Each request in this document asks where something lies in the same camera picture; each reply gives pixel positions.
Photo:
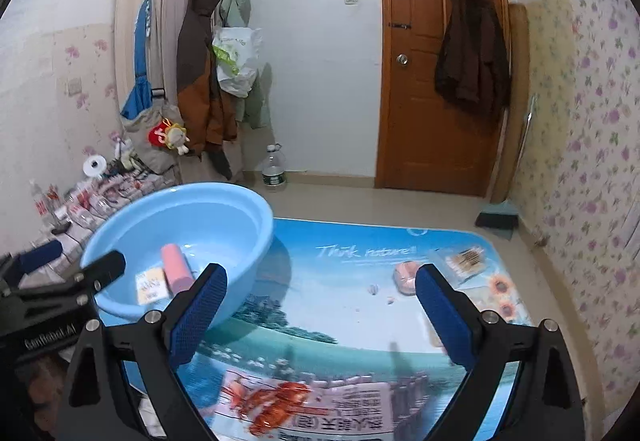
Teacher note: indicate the light blue plastic basin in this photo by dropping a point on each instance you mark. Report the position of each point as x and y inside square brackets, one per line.
[200, 221]

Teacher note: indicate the small yellow white packet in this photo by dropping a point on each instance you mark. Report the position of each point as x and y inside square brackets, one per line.
[151, 286]

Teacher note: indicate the white wall socket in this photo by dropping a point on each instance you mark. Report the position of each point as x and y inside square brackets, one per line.
[74, 86]

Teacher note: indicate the metal rod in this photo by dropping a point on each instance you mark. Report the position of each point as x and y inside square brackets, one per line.
[526, 131]

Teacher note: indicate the black broom head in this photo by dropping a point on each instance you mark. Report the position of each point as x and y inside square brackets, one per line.
[495, 220]

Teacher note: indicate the yellow haired plush doll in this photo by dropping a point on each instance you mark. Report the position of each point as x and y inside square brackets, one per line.
[177, 136]

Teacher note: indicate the pile of red white packets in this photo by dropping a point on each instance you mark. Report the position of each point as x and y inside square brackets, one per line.
[115, 193]

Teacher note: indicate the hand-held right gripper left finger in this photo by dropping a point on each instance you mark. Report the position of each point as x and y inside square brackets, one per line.
[195, 316]

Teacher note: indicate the blue grey shoulder bag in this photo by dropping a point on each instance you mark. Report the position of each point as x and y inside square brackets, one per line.
[145, 136]

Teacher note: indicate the brown orange hooded jacket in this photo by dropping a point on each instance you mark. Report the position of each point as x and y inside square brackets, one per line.
[197, 51]

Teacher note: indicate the pink cylinder tube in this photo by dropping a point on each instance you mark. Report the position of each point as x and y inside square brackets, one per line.
[177, 268]

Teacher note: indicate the brown wooden door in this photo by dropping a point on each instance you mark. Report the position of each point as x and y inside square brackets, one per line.
[415, 131]

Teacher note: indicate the pink rounded case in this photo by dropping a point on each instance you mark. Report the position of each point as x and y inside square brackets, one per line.
[405, 278]

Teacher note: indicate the printed blue table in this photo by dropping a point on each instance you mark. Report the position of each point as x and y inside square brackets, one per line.
[340, 281]

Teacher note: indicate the white plastic bag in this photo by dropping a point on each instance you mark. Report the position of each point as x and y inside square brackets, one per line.
[240, 66]

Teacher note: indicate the red plush charm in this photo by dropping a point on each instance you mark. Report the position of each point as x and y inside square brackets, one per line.
[159, 135]

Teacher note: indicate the red lobster print snack packet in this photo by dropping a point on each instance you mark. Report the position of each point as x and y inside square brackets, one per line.
[300, 411]

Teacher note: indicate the pale green jacket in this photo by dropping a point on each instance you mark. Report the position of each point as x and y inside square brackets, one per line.
[235, 1]

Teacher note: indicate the white round device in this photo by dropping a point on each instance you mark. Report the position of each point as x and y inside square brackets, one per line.
[93, 166]

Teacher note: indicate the dark brown jacket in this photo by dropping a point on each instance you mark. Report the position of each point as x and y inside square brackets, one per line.
[470, 56]

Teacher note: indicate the white stuffed toy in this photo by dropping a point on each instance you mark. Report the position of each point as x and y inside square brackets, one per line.
[127, 156]

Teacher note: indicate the clear cotton swab packet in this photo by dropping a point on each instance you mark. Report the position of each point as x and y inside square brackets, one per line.
[465, 263]

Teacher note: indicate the silver door knob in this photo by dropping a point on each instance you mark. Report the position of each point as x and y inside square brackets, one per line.
[402, 59]

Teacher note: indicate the clear bottle with red label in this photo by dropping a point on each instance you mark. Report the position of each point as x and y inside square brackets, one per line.
[40, 203]

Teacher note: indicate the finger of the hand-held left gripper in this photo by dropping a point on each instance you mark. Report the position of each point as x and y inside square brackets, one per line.
[42, 255]
[102, 270]

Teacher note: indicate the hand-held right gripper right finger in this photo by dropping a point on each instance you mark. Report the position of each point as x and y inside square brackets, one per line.
[445, 316]

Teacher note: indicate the black door latch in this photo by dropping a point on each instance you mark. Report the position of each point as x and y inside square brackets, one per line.
[399, 25]

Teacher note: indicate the large clear water jug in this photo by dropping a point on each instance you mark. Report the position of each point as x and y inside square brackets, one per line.
[273, 171]

